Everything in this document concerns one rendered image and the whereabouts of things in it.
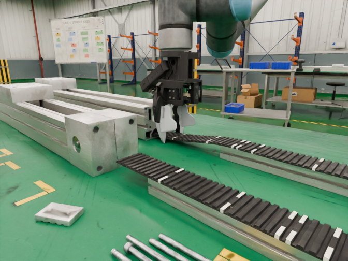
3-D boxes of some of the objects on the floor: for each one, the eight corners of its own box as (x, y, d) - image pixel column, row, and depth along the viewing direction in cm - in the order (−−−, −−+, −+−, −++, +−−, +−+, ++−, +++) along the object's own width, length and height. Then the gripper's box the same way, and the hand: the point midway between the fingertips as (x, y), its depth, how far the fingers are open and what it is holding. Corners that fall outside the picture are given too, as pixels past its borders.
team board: (54, 102, 616) (42, 18, 563) (68, 99, 661) (59, 22, 608) (106, 105, 569) (98, 14, 516) (117, 102, 615) (111, 18, 562)
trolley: (290, 128, 364) (299, 57, 337) (288, 138, 317) (299, 57, 290) (222, 121, 409) (225, 58, 382) (212, 129, 362) (215, 58, 334)
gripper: (173, 49, 47) (174, 153, 53) (209, 51, 56) (207, 140, 61) (144, 51, 53) (148, 144, 59) (182, 52, 61) (182, 133, 67)
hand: (170, 134), depth 61 cm, fingers closed on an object, 5 cm apart
